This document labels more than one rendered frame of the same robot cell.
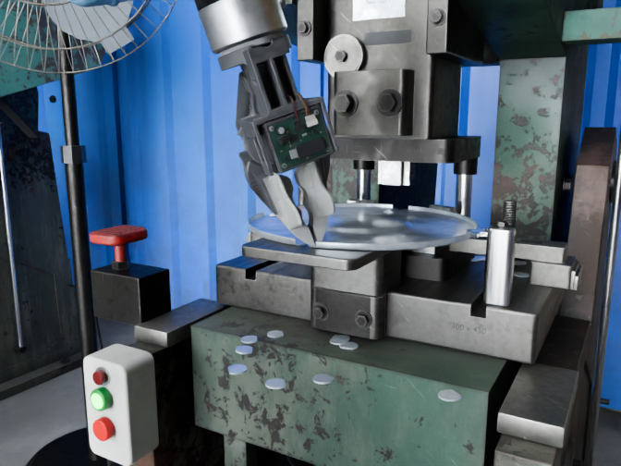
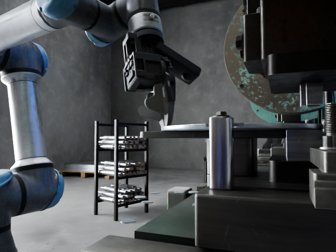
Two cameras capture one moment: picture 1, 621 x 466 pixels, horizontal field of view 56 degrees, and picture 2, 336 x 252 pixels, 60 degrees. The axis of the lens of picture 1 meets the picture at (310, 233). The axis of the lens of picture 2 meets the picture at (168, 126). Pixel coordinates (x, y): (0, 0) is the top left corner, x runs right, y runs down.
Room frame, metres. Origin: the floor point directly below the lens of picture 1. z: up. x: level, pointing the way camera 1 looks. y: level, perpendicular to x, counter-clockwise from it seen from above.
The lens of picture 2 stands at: (0.53, -0.57, 0.77)
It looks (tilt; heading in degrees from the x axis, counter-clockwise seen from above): 3 degrees up; 82
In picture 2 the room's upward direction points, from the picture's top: straight up
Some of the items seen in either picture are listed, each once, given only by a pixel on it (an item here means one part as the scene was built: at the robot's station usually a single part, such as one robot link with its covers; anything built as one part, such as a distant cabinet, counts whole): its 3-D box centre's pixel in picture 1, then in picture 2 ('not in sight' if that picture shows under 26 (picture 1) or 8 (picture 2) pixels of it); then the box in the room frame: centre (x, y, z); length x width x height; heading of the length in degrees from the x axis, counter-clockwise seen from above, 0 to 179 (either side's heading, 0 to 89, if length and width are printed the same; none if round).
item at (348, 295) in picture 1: (344, 281); (214, 165); (0.69, -0.04, 0.72); 0.25 x 0.14 x 0.14; 151
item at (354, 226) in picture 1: (360, 222); (240, 129); (0.74, -0.07, 0.78); 0.29 x 0.29 x 0.01
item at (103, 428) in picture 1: (103, 428); not in sight; (0.65, 0.26, 0.54); 0.03 x 0.01 x 0.03; 61
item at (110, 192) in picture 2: not in sight; (121, 167); (0.48, 2.49, 0.47); 0.46 x 0.43 x 0.95; 131
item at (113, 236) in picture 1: (120, 255); not in sight; (0.81, 0.27, 0.72); 0.07 x 0.06 x 0.08; 151
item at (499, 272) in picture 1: (499, 262); (221, 149); (0.65, -0.22, 0.75); 0.03 x 0.03 x 0.10; 61
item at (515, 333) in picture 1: (395, 280); (319, 194); (0.85, -0.13, 0.68); 0.45 x 0.30 x 0.06; 61
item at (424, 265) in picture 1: (396, 250); (321, 166); (0.85, -0.13, 0.72); 0.20 x 0.16 x 0.03; 61
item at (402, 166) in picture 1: (395, 171); (310, 95); (0.84, -0.12, 0.84); 0.05 x 0.03 x 0.04; 61
